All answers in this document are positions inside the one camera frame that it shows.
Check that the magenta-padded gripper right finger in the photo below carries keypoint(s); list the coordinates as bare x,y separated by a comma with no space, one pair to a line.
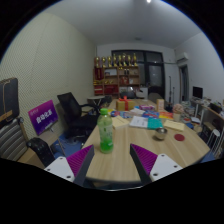
163,165

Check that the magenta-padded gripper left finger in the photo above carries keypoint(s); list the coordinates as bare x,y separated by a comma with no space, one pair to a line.
60,166

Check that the green tea drink bottle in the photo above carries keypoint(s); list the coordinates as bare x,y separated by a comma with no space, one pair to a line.
106,133

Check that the small stainless steel cup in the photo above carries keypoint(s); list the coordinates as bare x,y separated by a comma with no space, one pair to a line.
161,134

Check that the flat round red coaster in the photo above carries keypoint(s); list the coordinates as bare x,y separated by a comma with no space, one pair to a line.
179,137

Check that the beige book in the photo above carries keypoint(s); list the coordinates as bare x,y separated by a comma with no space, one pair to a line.
119,122
174,125

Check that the teal book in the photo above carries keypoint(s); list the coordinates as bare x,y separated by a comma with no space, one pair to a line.
155,123

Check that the white book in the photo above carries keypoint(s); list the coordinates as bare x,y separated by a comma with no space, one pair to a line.
138,122

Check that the purple sign board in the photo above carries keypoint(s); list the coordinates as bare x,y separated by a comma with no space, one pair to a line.
42,116

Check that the grey striped chair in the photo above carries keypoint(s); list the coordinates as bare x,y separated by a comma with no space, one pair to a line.
11,140

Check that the pink flowers in white pot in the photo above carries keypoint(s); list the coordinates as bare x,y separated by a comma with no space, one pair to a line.
177,111

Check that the black office chair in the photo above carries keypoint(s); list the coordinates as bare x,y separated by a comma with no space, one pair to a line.
71,108

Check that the white round stool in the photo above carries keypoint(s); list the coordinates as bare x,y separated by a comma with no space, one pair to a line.
215,135

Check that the small cardboard box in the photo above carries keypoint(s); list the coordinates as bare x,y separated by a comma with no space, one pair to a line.
160,104

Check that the yellow gift box red ribbon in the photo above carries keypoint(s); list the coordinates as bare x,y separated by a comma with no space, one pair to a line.
122,104

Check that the dark grey chair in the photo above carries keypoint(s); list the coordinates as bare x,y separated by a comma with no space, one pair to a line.
155,92

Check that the long wooden side desk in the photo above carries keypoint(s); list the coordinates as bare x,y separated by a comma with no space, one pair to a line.
213,111

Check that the black tripod stand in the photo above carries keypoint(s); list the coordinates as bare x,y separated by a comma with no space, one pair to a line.
171,88

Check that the black computer monitor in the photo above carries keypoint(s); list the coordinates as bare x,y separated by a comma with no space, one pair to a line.
197,92

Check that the wooden shelf unit with trophies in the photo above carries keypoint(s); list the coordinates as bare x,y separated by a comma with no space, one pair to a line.
111,81

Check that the white wall air conditioner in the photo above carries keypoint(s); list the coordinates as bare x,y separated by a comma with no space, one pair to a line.
182,57

